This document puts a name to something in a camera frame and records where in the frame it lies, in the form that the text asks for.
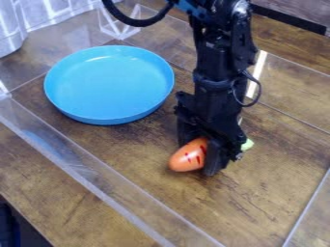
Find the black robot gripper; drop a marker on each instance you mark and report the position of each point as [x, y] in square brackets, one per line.
[207, 109]

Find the orange toy carrot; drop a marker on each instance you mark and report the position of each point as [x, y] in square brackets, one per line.
[187, 159]

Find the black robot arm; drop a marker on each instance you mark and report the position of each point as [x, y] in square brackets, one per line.
[222, 36]

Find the blue round plastic tray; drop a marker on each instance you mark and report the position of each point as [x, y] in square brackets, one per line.
[109, 84]

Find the dark baseboard strip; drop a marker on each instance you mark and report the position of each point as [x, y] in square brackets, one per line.
[290, 19]

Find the white checked curtain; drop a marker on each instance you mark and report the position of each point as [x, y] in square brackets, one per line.
[22, 16]

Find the clear acrylic barrier wall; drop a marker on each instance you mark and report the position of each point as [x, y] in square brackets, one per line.
[91, 184]

